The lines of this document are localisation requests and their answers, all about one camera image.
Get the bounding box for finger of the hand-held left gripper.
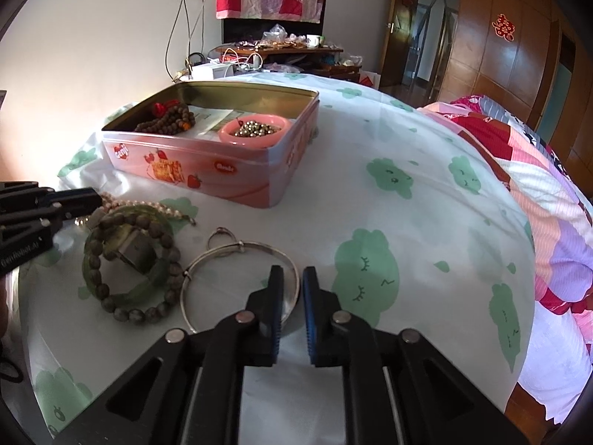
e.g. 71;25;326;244
0;181;103;222

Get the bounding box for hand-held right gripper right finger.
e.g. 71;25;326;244
302;266;530;445

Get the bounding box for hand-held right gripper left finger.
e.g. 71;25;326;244
46;265;285;445

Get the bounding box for pearl bracelet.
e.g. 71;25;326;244
74;191;198;228

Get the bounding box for green jade bangle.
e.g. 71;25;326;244
82;203;173;310

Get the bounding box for silver bangle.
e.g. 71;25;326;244
178;240;302;335

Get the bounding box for dark bead bracelet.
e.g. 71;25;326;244
86;208;184;326

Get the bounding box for wooden bead bracelet red knot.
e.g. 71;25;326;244
134;99;196;135

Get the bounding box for pink tin box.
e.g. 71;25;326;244
101;80;320;209

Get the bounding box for pink bangle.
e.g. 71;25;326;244
219;114;293;149

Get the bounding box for metal bead bracelet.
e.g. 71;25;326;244
234;119;281;139

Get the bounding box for white green cloud tablecloth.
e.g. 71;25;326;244
19;72;536;445

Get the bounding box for printed paper leaflet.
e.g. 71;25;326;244
188;106;247;140

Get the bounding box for white box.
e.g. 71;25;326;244
191;62;229;81

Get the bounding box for black television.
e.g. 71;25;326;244
222;17;323;50

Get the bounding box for white bed sheet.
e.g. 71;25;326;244
515;306;593;420

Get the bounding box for wooden tv cabinet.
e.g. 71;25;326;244
185;45;362;85

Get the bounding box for patchwork bed quilt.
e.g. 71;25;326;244
417;95;593;327

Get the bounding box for wooden door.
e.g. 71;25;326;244
379;0;464;103

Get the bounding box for wooden wardrobe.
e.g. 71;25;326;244
394;0;593;181

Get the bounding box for red paper decoration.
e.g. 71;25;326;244
493;14;516;42

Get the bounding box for small silver ring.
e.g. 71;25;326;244
206;227;246;254

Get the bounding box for black cable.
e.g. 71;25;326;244
165;0;205;78

